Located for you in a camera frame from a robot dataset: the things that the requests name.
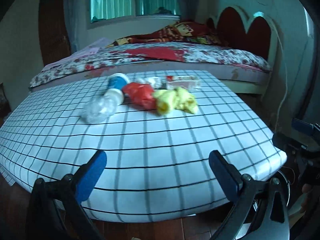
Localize clear plastic bag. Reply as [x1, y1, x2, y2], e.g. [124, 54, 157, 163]
[81, 95, 117, 124]

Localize white paper cup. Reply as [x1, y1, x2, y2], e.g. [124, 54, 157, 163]
[105, 88, 124, 105]

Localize red plastic bag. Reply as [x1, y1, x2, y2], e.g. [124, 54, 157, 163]
[122, 82, 156, 110]

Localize person's hand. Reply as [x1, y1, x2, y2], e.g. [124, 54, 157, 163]
[300, 184, 313, 213]

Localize bed with floral mattress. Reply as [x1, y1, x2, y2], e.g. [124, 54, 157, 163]
[29, 42, 272, 91]

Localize white grid tablecloth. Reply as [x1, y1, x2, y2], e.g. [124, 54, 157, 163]
[1, 70, 287, 223]

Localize red patterned blanket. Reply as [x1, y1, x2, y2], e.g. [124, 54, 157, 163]
[107, 21, 225, 47]

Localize blue patterned cup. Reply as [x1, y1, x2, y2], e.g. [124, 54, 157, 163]
[107, 73, 131, 90]

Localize red heart-shaped headboard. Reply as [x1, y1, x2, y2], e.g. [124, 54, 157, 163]
[206, 5, 279, 96]

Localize white tissue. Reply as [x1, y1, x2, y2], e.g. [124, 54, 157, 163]
[135, 77, 162, 89]

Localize brown wooden door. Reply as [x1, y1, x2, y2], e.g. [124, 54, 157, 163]
[39, 0, 71, 66]

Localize white green carton box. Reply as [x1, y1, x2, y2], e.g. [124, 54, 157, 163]
[165, 75, 201, 90]

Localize yellow cloth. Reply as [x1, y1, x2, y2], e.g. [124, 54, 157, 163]
[152, 87, 199, 115]

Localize white cable on wall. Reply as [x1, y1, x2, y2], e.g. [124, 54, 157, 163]
[274, 29, 288, 131]

